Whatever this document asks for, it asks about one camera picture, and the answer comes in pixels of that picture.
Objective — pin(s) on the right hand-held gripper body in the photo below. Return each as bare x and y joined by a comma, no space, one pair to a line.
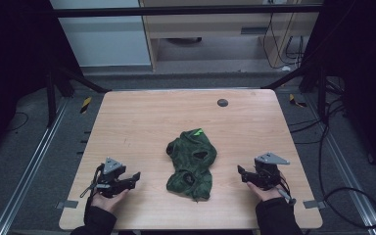
267,171

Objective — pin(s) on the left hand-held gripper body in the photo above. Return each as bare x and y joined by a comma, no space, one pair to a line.
112,169

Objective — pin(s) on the green cloth garment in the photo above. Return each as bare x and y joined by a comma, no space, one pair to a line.
191,163

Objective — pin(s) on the person's right hand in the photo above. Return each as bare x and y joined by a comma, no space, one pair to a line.
265,193

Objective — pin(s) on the person's left hand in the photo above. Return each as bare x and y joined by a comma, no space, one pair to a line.
108,201

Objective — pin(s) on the yellow black striped floor tape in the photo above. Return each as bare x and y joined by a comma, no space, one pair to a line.
85,105
295,101

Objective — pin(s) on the round grey table grommet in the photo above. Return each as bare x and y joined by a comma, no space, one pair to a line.
222,103

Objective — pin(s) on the white cabinet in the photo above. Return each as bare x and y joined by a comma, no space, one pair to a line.
101,36

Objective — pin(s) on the black curtain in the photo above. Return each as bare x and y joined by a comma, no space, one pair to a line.
362,71
9,65

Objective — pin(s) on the light wooden desk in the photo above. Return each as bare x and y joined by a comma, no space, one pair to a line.
228,29

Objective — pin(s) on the grey table edge bracket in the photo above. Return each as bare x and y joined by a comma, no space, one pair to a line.
314,204
67,204

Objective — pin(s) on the aluminium floor rail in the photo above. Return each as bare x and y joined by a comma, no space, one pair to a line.
349,176
29,169

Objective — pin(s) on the black frame post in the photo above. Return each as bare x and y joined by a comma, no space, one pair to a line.
321,94
51,98

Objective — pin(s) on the black frame strut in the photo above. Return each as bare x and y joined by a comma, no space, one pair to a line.
78,78
287,78

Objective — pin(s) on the black horizontal frame bar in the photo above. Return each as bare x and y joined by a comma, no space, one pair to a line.
182,11

